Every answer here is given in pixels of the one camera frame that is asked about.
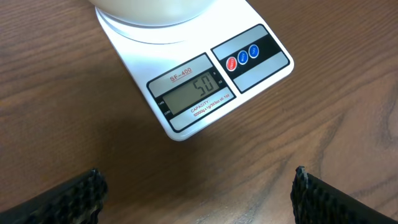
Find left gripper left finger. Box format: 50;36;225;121
1;169;108;224

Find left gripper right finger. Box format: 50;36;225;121
290;166;397;224

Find white kitchen scale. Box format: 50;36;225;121
96;1;294;141

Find white bowl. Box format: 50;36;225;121
89;0;215;26

